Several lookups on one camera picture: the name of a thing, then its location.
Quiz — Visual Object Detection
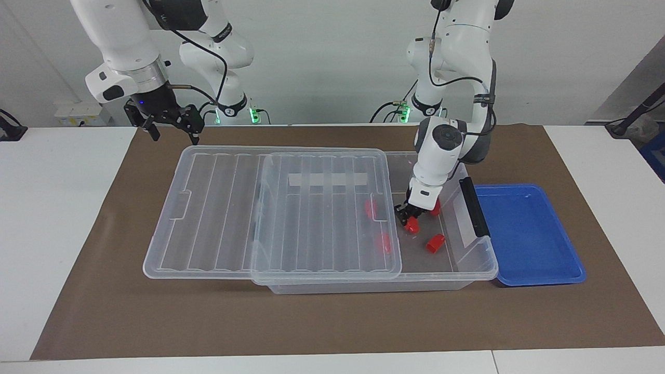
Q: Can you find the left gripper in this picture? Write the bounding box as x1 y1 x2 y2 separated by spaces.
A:
394 203 436 228

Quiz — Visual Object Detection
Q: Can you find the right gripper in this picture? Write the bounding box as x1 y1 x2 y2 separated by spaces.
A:
123 83 205 145

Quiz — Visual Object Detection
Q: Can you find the clear plastic box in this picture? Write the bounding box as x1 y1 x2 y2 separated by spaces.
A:
251 150 499 296

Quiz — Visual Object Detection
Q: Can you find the blue plastic tray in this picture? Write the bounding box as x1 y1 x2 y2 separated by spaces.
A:
475 183 588 287

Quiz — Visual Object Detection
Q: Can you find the clear plastic lid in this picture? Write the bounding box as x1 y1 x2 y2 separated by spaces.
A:
142 145 403 285

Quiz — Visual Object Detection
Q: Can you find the black stand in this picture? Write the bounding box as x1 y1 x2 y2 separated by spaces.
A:
606 83 665 138
0 108 28 142

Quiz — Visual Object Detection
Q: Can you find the blue crate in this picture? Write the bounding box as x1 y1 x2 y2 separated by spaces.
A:
639 129 665 183

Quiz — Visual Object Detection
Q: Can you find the black box handle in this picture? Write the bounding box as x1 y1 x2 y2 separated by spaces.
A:
459 177 491 238

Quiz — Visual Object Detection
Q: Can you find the black cable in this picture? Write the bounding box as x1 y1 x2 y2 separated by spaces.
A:
428 0 497 137
165 27 230 105
369 79 419 124

